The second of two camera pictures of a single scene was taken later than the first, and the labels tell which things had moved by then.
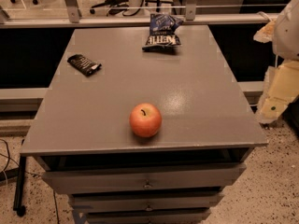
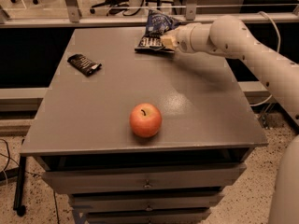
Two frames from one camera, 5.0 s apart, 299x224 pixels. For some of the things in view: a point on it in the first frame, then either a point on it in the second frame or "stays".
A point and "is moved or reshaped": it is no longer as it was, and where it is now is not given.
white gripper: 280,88 -> 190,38
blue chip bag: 163,37 is moved or reshaped
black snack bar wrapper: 83,63 stays
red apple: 145,119 stays
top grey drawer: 145,178 stays
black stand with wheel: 19,189 stays
